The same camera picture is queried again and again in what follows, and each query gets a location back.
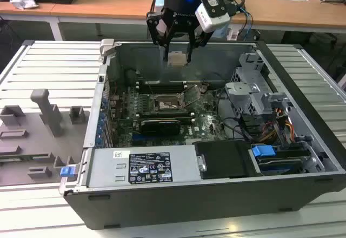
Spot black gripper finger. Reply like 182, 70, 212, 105
147, 10, 175, 61
187, 28, 213, 62

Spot silver CPU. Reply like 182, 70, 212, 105
167, 51, 189, 67

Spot CPU socket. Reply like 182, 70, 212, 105
151, 93, 190, 114

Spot wooden desk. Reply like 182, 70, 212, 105
0, 0, 346, 29

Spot grey metal drive cage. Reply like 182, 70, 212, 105
224, 52, 292, 117

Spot green motherboard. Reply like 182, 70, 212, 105
108, 82, 236, 148

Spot black graphics card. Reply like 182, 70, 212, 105
140, 118, 181, 136

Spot black plastic shroud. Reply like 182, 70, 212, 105
194, 140, 256, 181

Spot hard disk in blue carrier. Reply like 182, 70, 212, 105
250, 144, 306, 175

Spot crumpled white paper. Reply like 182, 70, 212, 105
9, 0, 38, 10

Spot silver power supply unit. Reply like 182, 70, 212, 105
86, 144, 203, 189

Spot black and grey PC case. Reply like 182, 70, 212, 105
59, 38, 346, 229

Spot blue case latch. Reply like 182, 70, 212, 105
59, 166, 75, 179

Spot grey parts rack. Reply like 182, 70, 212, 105
0, 88, 91, 187

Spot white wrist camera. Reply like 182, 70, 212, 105
196, 0, 232, 33

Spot blue cable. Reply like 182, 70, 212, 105
237, 4, 254, 43

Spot grey case handle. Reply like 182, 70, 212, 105
99, 38, 117, 58

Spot orange yellow wire bundle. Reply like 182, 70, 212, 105
259, 108, 295, 141

